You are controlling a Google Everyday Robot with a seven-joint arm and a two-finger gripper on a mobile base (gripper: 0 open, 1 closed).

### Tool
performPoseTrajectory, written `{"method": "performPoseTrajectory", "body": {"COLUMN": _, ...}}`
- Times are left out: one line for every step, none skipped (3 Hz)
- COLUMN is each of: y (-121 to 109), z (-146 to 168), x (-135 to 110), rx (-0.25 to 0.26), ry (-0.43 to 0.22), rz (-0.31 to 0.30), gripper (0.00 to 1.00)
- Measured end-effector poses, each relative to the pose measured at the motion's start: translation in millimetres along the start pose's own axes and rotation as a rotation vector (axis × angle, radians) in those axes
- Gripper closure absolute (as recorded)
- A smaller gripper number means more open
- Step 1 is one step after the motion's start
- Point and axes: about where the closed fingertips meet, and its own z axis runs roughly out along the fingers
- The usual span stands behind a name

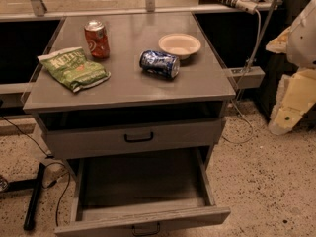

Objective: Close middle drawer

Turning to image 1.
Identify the grey top drawer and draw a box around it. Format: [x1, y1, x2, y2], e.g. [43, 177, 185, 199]
[42, 118, 225, 159]

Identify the black cable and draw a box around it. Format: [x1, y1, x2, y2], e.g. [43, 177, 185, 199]
[0, 115, 71, 228]

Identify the blue soda can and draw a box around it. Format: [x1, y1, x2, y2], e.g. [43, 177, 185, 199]
[139, 50, 180, 79]

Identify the white paper bowl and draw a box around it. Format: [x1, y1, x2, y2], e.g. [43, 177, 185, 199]
[158, 34, 201, 59]

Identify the grey drawer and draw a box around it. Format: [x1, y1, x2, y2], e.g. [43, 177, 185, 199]
[42, 118, 225, 159]
[55, 148, 230, 237]

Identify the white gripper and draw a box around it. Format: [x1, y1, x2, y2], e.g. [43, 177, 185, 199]
[266, 27, 316, 135]

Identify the orange soda can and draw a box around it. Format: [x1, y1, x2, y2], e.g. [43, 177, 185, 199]
[84, 20, 110, 58]

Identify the grey mounting box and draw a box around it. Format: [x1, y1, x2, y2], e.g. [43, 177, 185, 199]
[224, 66, 265, 91]

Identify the white cable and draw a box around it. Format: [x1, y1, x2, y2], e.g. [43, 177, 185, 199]
[221, 8, 263, 145]

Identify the black floor stand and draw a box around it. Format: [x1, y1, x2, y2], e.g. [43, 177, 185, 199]
[0, 163, 45, 231]

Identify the grey drawer cabinet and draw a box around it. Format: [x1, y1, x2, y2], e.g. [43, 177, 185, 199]
[24, 12, 234, 161]

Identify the green chip bag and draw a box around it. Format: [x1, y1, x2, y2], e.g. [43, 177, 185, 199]
[38, 47, 111, 93]

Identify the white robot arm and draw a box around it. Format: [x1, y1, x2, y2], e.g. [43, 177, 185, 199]
[266, 0, 316, 135]

